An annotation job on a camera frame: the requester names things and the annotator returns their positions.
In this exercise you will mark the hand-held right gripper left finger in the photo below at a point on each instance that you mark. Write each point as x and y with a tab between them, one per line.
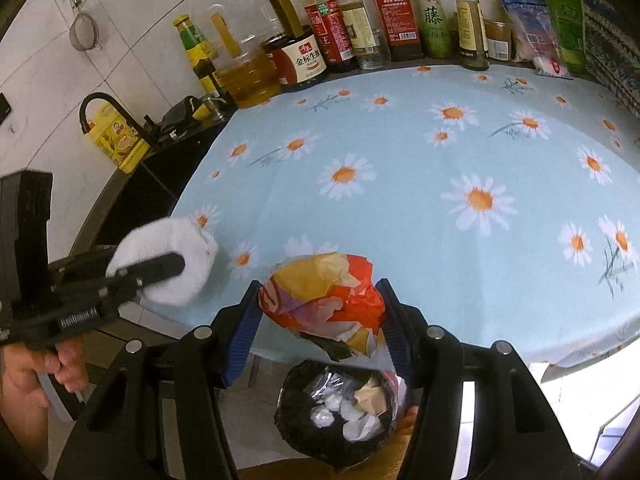
240	340

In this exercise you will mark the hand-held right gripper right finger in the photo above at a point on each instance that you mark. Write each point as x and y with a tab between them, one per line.
397	345

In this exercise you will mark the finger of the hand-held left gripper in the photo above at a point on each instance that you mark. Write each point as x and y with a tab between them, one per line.
160	266

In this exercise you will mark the white tissue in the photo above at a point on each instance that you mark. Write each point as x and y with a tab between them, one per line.
170	240

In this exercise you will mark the red white wrapper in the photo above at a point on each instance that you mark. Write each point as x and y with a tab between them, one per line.
320	300

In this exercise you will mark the black trash bin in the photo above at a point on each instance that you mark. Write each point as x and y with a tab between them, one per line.
300	435

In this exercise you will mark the person's left forearm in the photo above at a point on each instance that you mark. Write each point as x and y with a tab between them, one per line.
20	435

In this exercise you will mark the person's left hand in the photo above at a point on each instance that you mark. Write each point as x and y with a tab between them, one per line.
30	375

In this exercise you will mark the dark kitchen sink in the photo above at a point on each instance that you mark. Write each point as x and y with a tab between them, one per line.
140	195

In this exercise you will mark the yellow tin container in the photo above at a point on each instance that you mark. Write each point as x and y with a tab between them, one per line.
117	140

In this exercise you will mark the black sink-side holder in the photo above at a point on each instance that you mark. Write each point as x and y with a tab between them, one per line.
180	112

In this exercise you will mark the black faucet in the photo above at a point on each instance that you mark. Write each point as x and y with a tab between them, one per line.
90	100

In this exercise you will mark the daisy print blue tablecloth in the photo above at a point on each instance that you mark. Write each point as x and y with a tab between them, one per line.
425	150

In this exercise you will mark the large clear oil jug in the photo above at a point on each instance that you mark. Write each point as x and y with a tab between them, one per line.
247	70

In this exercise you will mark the green capped yellow label bottle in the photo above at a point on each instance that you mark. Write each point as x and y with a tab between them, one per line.
196	50

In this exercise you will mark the metal mesh strainer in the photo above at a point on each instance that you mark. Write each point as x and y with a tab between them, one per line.
82	35

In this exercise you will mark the dark soy sauce jug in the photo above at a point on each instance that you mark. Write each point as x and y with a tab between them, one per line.
295	60

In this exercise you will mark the tall red label bottle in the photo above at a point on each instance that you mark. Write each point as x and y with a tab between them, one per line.
325	25

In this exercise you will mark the clear beige label bottle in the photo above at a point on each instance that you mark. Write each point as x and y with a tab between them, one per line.
356	15

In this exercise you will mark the small brown jar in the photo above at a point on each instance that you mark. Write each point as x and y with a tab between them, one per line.
498	40

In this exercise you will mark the dark bottle red label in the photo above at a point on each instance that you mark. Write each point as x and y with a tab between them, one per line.
397	20

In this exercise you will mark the green label oil bottle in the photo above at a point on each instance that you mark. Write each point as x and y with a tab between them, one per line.
432	20

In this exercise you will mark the clear yellow capped bottle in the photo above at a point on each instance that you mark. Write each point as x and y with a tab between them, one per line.
469	20

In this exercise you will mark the blue white packet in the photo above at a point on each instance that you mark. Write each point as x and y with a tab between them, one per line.
535	30

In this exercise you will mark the green packet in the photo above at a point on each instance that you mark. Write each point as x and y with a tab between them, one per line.
567	20

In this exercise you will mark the blue patterned cloth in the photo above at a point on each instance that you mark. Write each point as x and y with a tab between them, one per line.
612	35

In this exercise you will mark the black wall plate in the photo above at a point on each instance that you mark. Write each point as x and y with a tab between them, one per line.
4	109

